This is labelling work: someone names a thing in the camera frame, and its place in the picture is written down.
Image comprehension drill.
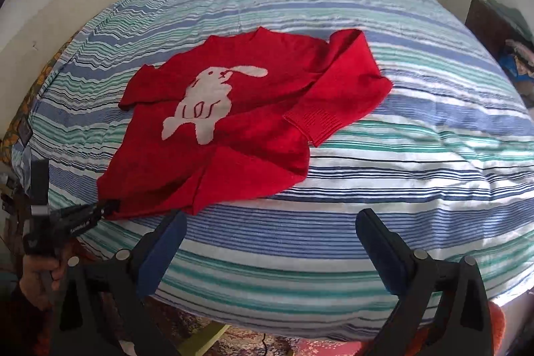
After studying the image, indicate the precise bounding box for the red rabbit sweater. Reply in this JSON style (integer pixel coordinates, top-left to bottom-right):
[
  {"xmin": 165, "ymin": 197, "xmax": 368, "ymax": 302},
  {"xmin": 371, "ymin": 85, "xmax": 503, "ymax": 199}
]
[{"xmin": 97, "ymin": 28, "xmax": 393, "ymax": 219}]

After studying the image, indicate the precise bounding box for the pile of clothes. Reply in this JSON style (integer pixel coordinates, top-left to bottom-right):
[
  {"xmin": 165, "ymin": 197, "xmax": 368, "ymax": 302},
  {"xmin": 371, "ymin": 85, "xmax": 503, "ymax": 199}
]
[{"xmin": 498, "ymin": 39, "xmax": 533, "ymax": 109}]

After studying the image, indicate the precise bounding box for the person's left hand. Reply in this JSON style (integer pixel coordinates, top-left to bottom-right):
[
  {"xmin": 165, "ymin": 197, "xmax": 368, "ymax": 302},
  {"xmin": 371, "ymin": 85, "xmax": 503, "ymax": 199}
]
[{"xmin": 19, "ymin": 243, "xmax": 72, "ymax": 311}]

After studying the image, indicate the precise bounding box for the orange fluffy garment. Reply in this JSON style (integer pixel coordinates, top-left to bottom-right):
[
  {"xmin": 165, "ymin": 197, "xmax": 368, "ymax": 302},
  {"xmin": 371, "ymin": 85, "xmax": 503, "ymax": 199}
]
[{"xmin": 407, "ymin": 302, "xmax": 506, "ymax": 355}]

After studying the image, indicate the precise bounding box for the patterned floor rug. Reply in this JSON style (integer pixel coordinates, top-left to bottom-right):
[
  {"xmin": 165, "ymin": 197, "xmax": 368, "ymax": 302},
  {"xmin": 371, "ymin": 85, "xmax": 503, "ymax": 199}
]
[{"xmin": 144, "ymin": 297, "xmax": 366, "ymax": 356}]

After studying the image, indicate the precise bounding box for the orange floral mattress sheet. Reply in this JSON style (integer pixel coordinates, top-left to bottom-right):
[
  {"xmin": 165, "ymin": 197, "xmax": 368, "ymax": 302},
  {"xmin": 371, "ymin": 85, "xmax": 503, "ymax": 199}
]
[{"xmin": 1, "ymin": 27, "xmax": 81, "ymax": 168}]

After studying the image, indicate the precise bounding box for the striped blue green bedspread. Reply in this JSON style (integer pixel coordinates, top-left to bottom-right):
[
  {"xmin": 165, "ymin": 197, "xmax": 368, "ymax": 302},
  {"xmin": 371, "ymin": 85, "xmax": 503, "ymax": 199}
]
[{"xmin": 11, "ymin": 0, "xmax": 533, "ymax": 340}]

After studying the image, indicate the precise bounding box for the cream bed headboard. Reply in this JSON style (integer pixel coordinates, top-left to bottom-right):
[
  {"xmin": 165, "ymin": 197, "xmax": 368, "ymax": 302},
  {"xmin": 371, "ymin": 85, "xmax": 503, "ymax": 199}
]
[{"xmin": 1, "ymin": 0, "xmax": 118, "ymax": 133}]

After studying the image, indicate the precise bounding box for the dark wooden side cabinet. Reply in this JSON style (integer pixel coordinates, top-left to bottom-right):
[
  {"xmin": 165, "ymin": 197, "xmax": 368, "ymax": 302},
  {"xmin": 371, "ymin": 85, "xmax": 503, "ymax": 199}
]
[{"xmin": 465, "ymin": 0, "xmax": 533, "ymax": 60}]

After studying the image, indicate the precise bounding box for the teal folded cloth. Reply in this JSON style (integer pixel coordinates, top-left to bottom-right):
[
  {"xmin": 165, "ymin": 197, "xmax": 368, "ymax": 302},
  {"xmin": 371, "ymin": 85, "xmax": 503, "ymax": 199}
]
[{"xmin": 486, "ymin": 0, "xmax": 533, "ymax": 42}]

